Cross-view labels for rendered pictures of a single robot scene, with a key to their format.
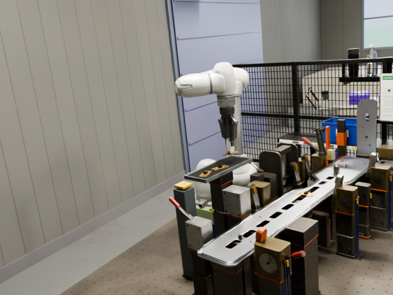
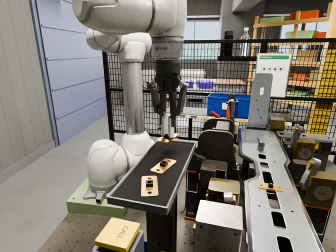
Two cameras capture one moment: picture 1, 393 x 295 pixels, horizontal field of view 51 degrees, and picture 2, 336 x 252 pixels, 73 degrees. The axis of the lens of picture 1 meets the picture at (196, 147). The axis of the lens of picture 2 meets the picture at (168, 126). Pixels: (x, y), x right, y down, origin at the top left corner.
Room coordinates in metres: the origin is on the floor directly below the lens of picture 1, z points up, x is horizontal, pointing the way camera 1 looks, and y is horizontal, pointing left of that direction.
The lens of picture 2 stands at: (1.41, 0.15, 1.46)
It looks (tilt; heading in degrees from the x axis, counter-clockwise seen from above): 18 degrees down; 332
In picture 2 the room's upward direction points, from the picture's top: straight up
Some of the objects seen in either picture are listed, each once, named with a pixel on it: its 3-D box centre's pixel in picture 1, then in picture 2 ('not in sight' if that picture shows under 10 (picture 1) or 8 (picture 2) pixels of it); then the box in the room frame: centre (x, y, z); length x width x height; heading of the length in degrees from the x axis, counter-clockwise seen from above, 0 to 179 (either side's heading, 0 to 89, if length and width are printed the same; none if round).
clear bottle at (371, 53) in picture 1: (371, 59); (245, 42); (2.73, -1.20, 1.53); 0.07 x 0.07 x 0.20
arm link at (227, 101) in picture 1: (226, 100); (167, 49); (2.02, -0.17, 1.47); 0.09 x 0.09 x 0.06
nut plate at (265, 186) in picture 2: (306, 192); (270, 185); (1.86, -0.51, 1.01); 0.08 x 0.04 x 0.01; 47
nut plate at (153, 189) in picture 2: (205, 172); (149, 184); (1.84, -0.03, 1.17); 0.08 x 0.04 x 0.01; 157
